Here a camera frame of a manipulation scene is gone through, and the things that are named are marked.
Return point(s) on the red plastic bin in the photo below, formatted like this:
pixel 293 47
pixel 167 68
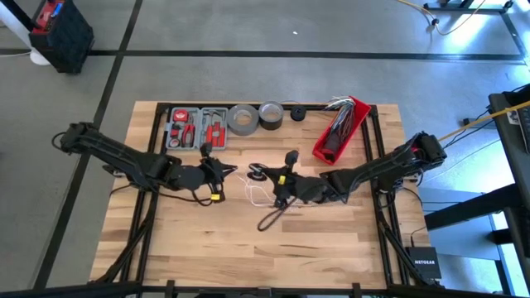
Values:
pixel 360 109

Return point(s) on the small hammer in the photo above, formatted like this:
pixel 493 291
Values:
pixel 213 115

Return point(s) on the white stand foot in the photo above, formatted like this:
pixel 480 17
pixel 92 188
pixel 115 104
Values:
pixel 39 58

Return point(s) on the black crate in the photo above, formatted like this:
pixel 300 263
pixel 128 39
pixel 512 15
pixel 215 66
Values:
pixel 66 45

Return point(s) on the black Netgear network switch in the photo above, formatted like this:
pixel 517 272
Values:
pixel 422 262

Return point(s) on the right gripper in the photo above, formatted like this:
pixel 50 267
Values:
pixel 298 186

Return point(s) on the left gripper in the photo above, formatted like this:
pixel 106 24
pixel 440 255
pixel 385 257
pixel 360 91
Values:
pixel 194 178

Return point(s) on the red utility knife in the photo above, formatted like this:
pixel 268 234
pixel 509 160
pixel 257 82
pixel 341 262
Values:
pixel 175 130

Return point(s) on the black box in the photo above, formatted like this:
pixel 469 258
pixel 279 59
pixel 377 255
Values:
pixel 271 124

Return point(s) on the black desk base frame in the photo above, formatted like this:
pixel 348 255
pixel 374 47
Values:
pixel 463 7

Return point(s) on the grey duct tape roll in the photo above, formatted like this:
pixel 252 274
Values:
pixel 232 124

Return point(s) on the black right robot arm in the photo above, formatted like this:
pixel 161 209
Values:
pixel 372 169

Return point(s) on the red tape measure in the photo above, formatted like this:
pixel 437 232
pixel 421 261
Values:
pixel 181 116

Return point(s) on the grey tool kit case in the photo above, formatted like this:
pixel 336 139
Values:
pixel 199 124

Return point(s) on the red toolbox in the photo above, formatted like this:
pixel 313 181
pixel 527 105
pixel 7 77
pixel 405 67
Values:
pixel 45 18

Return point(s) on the black table frame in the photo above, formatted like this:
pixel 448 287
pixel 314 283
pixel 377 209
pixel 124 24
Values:
pixel 162 107

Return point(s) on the small black tape roll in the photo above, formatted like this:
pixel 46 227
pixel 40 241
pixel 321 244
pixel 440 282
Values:
pixel 292 117

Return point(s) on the black side desk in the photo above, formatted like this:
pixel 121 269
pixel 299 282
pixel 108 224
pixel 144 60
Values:
pixel 519 174

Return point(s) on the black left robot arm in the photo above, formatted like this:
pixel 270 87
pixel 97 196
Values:
pixel 120 155

